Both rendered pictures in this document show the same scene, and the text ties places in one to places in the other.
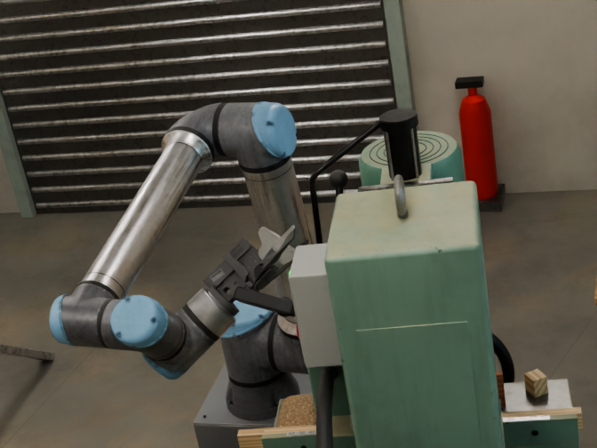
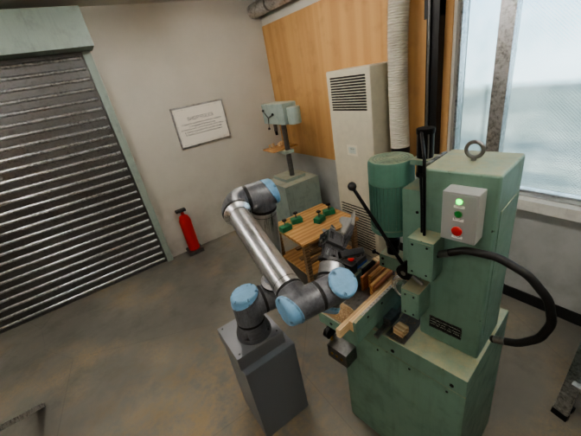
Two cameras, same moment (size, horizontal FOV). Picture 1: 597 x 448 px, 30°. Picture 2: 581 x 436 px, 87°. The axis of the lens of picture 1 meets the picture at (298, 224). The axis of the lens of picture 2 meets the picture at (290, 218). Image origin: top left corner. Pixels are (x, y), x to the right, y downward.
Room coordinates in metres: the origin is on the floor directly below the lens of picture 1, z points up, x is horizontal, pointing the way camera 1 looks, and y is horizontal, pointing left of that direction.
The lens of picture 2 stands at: (1.34, 0.91, 1.87)
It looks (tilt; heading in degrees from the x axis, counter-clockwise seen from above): 25 degrees down; 311
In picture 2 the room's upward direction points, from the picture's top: 11 degrees counter-clockwise
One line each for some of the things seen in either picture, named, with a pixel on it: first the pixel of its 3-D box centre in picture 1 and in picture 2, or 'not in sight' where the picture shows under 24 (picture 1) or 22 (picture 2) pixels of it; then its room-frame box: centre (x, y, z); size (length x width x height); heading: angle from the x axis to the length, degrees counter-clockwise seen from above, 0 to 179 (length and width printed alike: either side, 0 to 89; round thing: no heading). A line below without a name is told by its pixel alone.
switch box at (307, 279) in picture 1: (319, 305); (462, 214); (1.47, -0.01, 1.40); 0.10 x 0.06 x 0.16; 169
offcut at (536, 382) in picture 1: (536, 383); not in sight; (1.85, -0.41, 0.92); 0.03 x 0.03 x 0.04; 18
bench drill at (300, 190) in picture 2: not in sight; (291, 171); (3.56, -1.82, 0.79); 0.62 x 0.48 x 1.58; 160
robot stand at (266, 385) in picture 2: not in sight; (267, 374); (2.40, 0.17, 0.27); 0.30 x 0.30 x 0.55; 71
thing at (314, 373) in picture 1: (334, 364); (424, 254); (1.58, -0.02, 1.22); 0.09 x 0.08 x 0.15; 169
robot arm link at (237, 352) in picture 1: (253, 336); (248, 304); (2.40, 0.16, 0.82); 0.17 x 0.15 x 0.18; 64
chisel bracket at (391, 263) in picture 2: not in sight; (397, 262); (1.74, -0.20, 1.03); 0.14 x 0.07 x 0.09; 169
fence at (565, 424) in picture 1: (417, 438); (395, 287); (1.73, -0.15, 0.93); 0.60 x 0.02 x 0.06; 79
